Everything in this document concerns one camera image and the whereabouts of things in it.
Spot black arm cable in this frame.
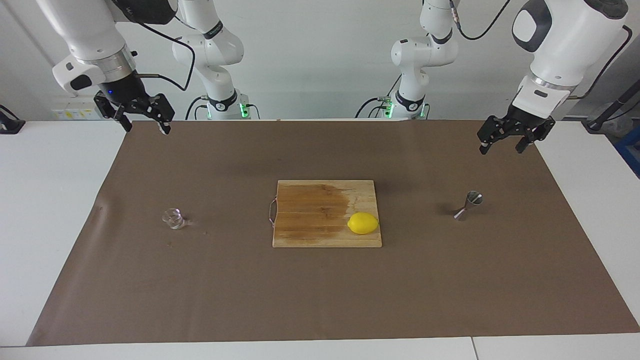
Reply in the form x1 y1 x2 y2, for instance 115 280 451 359
135 15 197 92
447 0 633 101

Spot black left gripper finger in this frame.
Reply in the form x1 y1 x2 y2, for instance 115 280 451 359
515 117 557 155
476 115 516 156

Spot small clear glass cup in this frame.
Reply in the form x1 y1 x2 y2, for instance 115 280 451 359
162 207 187 230

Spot black stand pole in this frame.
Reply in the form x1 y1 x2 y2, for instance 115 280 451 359
582 80 640 132

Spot yellow lemon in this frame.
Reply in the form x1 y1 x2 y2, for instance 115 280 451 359
347 211 380 235

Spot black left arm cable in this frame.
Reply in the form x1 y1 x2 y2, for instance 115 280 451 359
447 0 633 101

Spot white wall socket strip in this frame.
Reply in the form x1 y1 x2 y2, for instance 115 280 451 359
52 97 101 121

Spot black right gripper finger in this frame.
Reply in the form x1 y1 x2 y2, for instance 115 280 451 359
93 91 134 133
141 93 176 136

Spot black table clamp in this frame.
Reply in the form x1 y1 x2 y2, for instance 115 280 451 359
0 104 26 135

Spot blue box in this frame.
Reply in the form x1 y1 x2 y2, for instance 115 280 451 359
614 127 640 178

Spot wooden cutting board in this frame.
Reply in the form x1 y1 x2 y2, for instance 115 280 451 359
269 180 383 249

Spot steel jigger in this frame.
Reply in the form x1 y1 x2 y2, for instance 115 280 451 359
453 190 484 221

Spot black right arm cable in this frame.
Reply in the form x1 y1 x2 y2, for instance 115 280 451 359
135 15 197 92

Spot black base cable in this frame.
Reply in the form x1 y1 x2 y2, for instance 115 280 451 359
185 95 211 121
355 74 403 119

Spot brown table mat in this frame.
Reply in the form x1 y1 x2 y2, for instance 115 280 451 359
26 119 640 347

